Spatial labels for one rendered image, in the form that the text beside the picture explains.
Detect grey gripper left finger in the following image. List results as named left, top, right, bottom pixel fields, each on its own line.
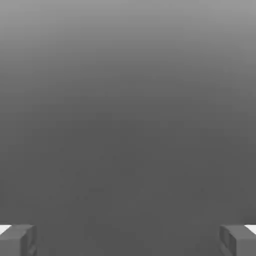
left=0, top=224, right=38, bottom=256

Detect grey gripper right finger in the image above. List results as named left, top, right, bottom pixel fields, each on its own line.
left=218, top=224, right=256, bottom=256

